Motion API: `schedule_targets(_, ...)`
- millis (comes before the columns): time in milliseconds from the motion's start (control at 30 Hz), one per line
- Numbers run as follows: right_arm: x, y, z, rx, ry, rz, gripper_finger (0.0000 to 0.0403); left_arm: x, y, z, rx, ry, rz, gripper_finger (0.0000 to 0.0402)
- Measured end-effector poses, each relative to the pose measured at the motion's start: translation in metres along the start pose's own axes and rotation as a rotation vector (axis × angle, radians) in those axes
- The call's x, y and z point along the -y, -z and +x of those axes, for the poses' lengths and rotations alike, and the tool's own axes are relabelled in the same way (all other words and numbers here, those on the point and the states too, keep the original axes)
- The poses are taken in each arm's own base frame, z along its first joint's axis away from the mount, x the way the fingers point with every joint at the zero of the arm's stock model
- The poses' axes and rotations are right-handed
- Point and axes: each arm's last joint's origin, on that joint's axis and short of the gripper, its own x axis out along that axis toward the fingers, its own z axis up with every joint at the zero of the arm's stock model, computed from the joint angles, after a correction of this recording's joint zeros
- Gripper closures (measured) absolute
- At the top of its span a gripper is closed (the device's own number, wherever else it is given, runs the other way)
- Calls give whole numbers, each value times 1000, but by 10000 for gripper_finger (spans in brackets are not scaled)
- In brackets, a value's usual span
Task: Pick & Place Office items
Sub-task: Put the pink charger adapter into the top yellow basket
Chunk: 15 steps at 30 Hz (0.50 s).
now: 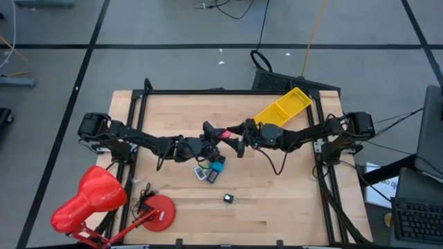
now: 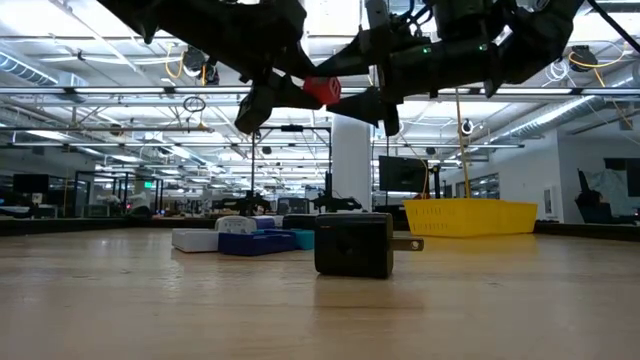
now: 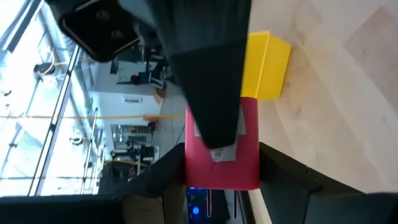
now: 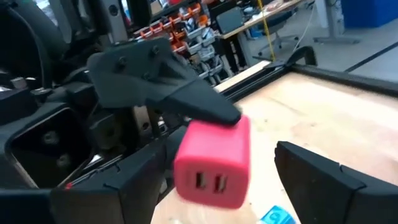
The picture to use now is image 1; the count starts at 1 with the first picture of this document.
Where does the red desk lamp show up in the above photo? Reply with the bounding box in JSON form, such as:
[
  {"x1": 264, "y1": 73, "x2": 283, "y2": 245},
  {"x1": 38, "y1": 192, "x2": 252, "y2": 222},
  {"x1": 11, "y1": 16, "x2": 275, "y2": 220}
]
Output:
[{"x1": 51, "y1": 165, "x2": 177, "y2": 249}]

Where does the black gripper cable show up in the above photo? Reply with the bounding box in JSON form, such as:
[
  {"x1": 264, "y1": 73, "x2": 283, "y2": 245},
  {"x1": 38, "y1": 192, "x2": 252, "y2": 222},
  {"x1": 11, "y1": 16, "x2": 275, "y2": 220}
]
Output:
[{"x1": 257, "y1": 138, "x2": 290, "y2": 176}]

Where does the navy blue box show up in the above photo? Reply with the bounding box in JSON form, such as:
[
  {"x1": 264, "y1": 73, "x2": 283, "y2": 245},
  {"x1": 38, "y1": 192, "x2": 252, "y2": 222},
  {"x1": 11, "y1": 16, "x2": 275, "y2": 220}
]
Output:
[{"x1": 206, "y1": 169, "x2": 220, "y2": 185}]

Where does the black hanging cable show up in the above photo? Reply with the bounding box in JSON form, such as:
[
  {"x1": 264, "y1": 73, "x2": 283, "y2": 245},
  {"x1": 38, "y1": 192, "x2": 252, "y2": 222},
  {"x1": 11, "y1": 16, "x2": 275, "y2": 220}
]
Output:
[{"x1": 249, "y1": 0, "x2": 273, "y2": 72}]

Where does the black keyboard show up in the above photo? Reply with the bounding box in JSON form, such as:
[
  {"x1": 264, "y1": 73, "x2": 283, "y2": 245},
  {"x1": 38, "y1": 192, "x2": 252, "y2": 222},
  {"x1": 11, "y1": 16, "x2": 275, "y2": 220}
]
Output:
[{"x1": 389, "y1": 167, "x2": 443, "y2": 249}]

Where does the yellow hanging cable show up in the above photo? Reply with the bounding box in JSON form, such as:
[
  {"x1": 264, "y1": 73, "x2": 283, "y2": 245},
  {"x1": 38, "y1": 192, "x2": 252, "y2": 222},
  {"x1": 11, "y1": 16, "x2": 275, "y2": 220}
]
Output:
[{"x1": 300, "y1": 0, "x2": 328, "y2": 77}]

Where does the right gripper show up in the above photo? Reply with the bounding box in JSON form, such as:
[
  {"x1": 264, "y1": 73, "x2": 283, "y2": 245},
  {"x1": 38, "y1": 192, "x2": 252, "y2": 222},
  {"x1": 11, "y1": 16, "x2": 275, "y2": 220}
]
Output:
[{"x1": 224, "y1": 119, "x2": 266, "y2": 158}]

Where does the grey monitor back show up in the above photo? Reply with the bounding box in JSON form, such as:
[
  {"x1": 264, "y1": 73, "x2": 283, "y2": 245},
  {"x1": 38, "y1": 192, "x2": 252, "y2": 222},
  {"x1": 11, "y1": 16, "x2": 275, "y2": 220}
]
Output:
[{"x1": 414, "y1": 84, "x2": 443, "y2": 183}]

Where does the grey floor foot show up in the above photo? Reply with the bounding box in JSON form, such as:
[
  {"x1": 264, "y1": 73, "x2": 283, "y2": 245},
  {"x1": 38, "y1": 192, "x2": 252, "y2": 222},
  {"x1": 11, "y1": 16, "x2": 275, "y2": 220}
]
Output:
[
  {"x1": 0, "y1": 75, "x2": 37, "y2": 89},
  {"x1": 13, "y1": 0, "x2": 75, "y2": 8}
]

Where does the black lamp cord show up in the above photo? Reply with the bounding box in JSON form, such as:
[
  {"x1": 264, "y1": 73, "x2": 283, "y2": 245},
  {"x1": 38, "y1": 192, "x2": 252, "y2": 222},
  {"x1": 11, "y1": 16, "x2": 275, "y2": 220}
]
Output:
[{"x1": 130, "y1": 182, "x2": 159, "y2": 217}]

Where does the white label card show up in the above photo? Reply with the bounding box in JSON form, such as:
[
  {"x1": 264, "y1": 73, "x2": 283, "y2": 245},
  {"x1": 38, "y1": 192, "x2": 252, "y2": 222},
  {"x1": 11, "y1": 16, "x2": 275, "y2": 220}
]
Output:
[{"x1": 192, "y1": 165, "x2": 208, "y2": 181}]

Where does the white floor cable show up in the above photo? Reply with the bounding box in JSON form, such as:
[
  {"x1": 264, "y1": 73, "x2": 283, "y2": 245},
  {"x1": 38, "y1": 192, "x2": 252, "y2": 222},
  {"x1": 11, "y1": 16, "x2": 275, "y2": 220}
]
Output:
[{"x1": 0, "y1": 0, "x2": 17, "y2": 70}]

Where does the black perforated panel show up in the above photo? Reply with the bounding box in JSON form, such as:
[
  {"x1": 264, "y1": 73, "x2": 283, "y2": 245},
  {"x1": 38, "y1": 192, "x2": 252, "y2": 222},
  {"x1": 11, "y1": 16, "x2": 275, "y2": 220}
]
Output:
[{"x1": 251, "y1": 68, "x2": 342, "y2": 96}]

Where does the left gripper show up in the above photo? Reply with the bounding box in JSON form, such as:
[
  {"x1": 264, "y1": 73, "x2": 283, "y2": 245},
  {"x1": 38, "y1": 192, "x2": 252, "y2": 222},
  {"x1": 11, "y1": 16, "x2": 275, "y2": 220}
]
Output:
[{"x1": 177, "y1": 120, "x2": 226, "y2": 163}]

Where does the yellow plastic divided bin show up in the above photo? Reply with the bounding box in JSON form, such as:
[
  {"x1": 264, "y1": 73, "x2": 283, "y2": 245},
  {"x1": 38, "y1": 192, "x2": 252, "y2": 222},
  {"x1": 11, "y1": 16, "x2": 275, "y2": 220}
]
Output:
[{"x1": 253, "y1": 86, "x2": 312, "y2": 128}]

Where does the white paper sheet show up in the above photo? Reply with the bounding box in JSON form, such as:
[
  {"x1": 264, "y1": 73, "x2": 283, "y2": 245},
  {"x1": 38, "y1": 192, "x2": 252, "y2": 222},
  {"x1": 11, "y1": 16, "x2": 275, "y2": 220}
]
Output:
[{"x1": 365, "y1": 161, "x2": 399, "y2": 210}]

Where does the black desk bar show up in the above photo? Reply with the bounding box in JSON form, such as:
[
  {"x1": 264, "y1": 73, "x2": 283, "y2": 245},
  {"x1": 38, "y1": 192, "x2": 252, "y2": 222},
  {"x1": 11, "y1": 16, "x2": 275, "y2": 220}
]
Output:
[{"x1": 358, "y1": 154, "x2": 416, "y2": 187}]

